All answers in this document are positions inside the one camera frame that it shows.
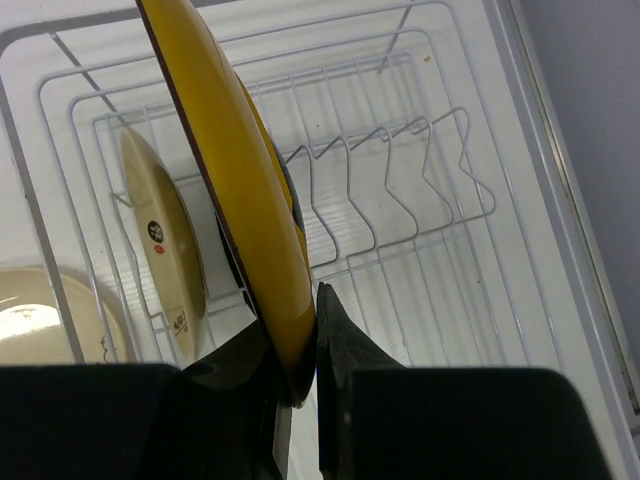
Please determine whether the white wire dish rack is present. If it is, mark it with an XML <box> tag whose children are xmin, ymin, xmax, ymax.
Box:
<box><xmin>1</xmin><ymin>1</ymin><xmax>606</xmax><ymax>390</ymax></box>

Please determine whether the cream plate with black patch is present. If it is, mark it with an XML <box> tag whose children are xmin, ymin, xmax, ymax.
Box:
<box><xmin>1</xmin><ymin>268</ymin><xmax>133</xmax><ymax>365</ymax></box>

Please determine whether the yellow brown patterned plate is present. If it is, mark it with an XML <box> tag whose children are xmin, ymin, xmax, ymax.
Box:
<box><xmin>136</xmin><ymin>1</ymin><xmax>316</xmax><ymax>406</ymax></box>

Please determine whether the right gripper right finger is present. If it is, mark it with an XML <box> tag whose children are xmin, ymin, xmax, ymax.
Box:
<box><xmin>317</xmin><ymin>283</ymin><xmax>611</xmax><ymax>479</ymax></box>

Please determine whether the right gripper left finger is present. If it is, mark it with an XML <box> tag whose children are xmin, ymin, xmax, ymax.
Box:
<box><xmin>1</xmin><ymin>323</ymin><xmax>291</xmax><ymax>479</ymax></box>

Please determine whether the cream plate with red dot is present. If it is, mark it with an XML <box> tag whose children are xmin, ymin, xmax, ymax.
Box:
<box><xmin>119</xmin><ymin>127</ymin><xmax>207</xmax><ymax>363</ymax></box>

